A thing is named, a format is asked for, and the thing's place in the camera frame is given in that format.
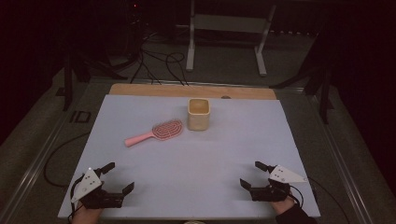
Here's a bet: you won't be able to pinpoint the wooden board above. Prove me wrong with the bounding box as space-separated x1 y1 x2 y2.
108 83 277 101

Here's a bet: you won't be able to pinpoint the white metal stand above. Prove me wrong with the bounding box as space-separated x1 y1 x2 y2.
185 0 277 77

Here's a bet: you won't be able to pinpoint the black floor cables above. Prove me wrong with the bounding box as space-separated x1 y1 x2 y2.
130 31 190 87

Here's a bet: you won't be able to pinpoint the pink hairbrush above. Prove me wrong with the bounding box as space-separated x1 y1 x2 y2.
124 119 184 148

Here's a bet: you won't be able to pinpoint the hand-held gripper cable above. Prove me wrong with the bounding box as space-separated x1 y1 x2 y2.
289 176 351 224
43 132 92 224

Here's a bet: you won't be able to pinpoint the beige square cup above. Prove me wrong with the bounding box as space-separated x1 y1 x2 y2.
187 98 211 132

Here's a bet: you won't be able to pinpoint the right hand-held gripper cable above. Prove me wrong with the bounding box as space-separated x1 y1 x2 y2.
289 176 351 224

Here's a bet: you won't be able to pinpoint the white table mat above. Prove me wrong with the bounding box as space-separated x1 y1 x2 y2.
57 94 321 220

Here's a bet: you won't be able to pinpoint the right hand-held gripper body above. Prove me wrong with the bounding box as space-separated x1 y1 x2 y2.
249 164 308 203

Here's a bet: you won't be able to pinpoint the person's right hand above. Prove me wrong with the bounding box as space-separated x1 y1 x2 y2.
270 195 297 216

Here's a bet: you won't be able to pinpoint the person's left hand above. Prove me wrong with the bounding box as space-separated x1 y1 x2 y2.
72 202 104 224

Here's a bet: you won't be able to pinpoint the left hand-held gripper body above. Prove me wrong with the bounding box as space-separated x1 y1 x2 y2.
70 167 125 210

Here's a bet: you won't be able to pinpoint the left hand-held gripper cable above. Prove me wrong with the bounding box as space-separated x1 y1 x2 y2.
43 132 92 224

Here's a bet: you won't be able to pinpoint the black stand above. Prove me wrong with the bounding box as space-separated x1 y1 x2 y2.
269 31 335 125
55 46 129 113

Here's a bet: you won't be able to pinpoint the black rectangular floor bracket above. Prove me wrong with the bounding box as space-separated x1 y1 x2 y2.
69 110 92 124

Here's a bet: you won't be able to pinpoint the metal floor rail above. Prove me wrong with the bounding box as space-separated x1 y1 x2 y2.
0 83 92 224
306 91 373 224

